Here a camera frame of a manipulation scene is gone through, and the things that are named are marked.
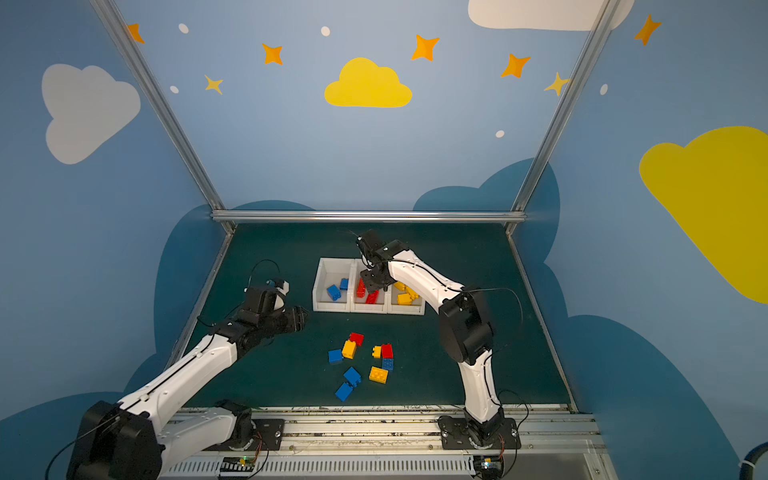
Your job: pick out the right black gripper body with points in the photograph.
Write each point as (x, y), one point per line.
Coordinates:
(377, 282)

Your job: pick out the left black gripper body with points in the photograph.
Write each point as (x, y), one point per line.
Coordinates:
(291, 318)

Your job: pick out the long red lego brick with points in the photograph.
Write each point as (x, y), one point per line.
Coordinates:
(361, 290)

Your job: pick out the blue lego brick top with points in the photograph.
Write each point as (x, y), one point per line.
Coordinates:
(334, 292)

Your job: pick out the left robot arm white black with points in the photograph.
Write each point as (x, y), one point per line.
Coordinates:
(131, 438)

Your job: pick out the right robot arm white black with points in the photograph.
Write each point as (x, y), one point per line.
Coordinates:
(465, 328)

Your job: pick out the middle white plastic bin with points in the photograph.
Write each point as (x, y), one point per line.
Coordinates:
(362, 300)

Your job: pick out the white plastic bin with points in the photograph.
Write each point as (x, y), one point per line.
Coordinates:
(330, 271)
(416, 308)
(362, 300)

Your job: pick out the left white plastic bin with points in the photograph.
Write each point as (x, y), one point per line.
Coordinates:
(330, 271)

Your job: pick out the right white plastic bin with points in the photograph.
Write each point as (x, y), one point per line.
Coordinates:
(416, 308)

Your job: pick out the small red lego brick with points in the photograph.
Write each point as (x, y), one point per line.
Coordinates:
(356, 338)

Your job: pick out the blue lego brick bottom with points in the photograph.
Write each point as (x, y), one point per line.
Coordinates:
(344, 392)

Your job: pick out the yellow lego brick bottom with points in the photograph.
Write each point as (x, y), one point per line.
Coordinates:
(378, 375)

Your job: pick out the left circuit board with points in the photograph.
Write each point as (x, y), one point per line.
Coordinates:
(237, 467)

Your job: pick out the circuit board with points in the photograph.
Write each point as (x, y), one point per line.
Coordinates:
(488, 468)
(237, 467)

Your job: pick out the right circuit board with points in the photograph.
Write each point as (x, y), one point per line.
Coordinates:
(488, 468)

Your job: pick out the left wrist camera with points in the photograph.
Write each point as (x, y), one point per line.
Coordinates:
(266, 298)

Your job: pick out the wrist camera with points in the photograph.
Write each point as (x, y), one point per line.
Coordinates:
(368, 244)
(266, 298)

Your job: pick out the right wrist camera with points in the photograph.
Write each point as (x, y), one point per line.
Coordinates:
(368, 244)

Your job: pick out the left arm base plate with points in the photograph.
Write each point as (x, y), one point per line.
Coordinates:
(265, 434)

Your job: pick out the aluminium frame back bar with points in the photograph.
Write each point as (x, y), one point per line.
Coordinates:
(287, 216)

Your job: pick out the aluminium frame left post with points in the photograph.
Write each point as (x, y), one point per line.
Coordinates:
(113, 21)

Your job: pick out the aluminium frame post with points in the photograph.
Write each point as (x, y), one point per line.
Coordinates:
(582, 70)
(113, 21)

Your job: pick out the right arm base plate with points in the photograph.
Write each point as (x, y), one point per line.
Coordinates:
(458, 433)

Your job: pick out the aluminium mounting rail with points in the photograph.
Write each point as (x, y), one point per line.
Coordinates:
(388, 441)

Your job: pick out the aluminium frame right post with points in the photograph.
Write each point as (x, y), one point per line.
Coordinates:
(582, 70)

